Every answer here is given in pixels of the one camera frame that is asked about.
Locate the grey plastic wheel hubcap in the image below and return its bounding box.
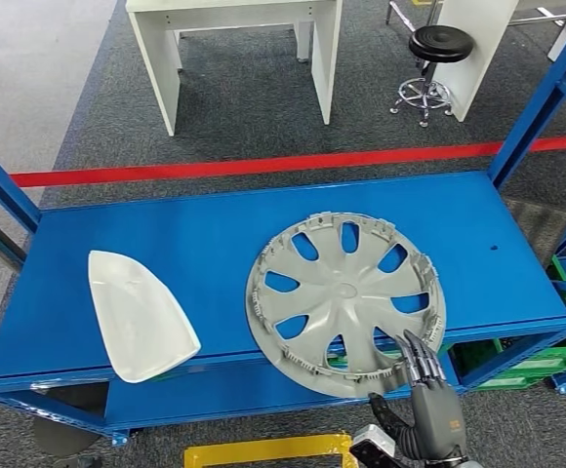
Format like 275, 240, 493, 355
245, 211, 447, 400

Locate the chrome tube frame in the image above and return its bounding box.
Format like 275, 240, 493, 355
384, 0, 440, 33

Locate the red barrier belt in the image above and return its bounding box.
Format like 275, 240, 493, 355
0, 134, 566, 192

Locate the yellow floor tape square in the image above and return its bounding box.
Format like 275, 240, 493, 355
184, 434, 360, 468

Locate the green open plastic crate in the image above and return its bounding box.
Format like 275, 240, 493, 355
451, 325, 566, 393

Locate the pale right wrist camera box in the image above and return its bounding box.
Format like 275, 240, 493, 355
350, 424, 397, 468

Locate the white plastic mirror cover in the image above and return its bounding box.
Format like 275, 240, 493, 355
87, 250, 202, 385

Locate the white desk side panel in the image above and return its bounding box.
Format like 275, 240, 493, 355
431, 0, 566, 124

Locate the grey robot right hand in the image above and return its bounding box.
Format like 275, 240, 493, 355
368, 329, 469, 462

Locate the white desk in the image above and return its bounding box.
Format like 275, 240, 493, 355
126, 0, 343, 137

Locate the black round stool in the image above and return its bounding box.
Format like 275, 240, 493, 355
389, 24, 477, 129

